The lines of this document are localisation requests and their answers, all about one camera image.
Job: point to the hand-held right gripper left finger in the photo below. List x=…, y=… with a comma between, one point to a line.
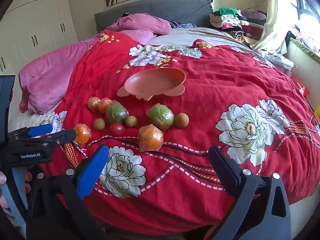
x=93, y=172

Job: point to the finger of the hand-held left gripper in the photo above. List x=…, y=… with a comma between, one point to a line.
x=62, y=136
x=40, y=129

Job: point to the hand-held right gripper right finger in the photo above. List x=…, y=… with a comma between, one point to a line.
x=221, y=161

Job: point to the plastic-wrapped orange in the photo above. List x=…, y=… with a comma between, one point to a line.
x=103, y=105
x=83, y=134
x=93, y=103
x=150, y=138

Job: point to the small round brown fruit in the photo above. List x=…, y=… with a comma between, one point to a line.
x=181, y=120
x=99, y=124
x=131, y=121

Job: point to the red tomato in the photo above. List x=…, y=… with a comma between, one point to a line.
x=117, y=129

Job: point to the plastic-wrapped green citrus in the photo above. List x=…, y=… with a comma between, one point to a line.
x=115, y=112
x=161, y=117

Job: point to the pink animal-shaped plate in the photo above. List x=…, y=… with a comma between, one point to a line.
x=152, y=82

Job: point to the person's left hand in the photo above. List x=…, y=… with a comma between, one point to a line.
x=27, y=176

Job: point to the white mattress sheet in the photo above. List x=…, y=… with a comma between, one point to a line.
x=25, y=120

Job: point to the pink fleece blanket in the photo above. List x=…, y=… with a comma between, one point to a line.
x=50, y=80

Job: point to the red floral blanket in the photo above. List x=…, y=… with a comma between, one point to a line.
x=212, y=80

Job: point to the red paper bag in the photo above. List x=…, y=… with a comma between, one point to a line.
x=300, y=87

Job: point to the yellow flat item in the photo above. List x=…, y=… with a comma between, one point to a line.
x=318, y=112

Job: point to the white wardrobe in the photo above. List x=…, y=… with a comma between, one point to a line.
x=37, y=17

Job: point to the white crumpled cloth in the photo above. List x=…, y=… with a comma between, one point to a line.
x=275, y=57

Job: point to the pale pink pillow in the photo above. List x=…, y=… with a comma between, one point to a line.
x=137, y=34

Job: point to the beige bed sheet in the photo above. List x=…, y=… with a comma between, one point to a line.
x=187, y=36

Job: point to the green-edged cream pad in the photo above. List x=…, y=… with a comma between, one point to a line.
x=302, y=60

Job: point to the pile of folded clothes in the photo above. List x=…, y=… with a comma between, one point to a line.
x=232, y=22

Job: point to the blue patterned cloth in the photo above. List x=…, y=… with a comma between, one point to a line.
x=186, y=25

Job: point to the pink floral cloth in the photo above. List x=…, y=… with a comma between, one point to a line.
x=303, y=36

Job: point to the cream curtain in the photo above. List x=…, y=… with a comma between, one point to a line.
x=272, y=17

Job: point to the grey quilted headboard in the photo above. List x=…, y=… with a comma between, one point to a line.
x=175, y=10

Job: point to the window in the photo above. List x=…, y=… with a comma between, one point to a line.
x=308, y=2

